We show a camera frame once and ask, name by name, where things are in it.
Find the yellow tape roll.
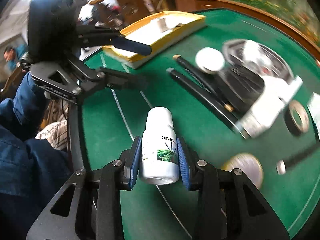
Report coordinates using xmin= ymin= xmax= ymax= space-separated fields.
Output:
xmin=221 ymin=153 xmax=264 ymax=189

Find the white bottle green label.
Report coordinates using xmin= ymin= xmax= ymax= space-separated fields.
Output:
xmin=139 ymin=107 xmax=180 ymax=185

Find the black marker pink cap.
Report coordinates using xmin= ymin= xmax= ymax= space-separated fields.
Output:
xmin=166 ymin=68 xmax=238 ymax=130

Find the white medicine bottle red label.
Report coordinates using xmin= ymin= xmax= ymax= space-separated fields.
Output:
xmin=195 ymin=47 xmax=225 ymax=75

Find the black tape roll beige core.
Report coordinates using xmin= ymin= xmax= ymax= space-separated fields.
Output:
xmin=285 ymin=100 xmax=310 ymax=137

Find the black plastic spool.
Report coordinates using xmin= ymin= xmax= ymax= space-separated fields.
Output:
xmin=214 ymin=65 xmax=265 ymax=113

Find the white pvc elbow pipe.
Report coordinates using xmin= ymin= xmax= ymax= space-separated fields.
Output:
xmin=218 ymin=39 xmax=303 ymax=138

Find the black marker gold cap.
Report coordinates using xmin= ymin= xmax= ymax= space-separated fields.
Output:
xmin=172 ymin=55 xmax=234 ymax=112

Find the wooden chair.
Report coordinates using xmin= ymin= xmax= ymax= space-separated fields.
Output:
xmin=89 ymin=0 xmax=158 ymax=30

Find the yellow cardboard box tray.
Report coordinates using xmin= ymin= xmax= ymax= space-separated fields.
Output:
xmin=103 ymin=11 xmax=206 ymax=69

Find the small silver box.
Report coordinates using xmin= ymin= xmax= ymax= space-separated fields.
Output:
xmin=156 ymin=17 xmax=170 ymax=33

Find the flower planter display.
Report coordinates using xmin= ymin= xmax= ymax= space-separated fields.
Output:
xmin=231 ymin=0 xmax=319 ymax=45

